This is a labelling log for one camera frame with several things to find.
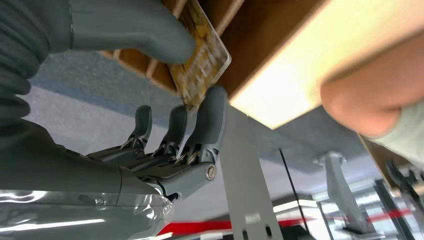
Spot ribbed grey right arm sleeve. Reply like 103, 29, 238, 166
0, 0, 72, 128

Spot wide grey table leg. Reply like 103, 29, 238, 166
218, 105, 286, 240

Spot slim grey table leg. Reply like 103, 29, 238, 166
313, 151, 382, 237

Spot black office chair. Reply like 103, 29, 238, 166
385, 160, 424, 213

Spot black cable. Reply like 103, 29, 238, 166
278, 148, 311, 233

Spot dark metal post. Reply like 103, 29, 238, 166
373, 179, 417, 240

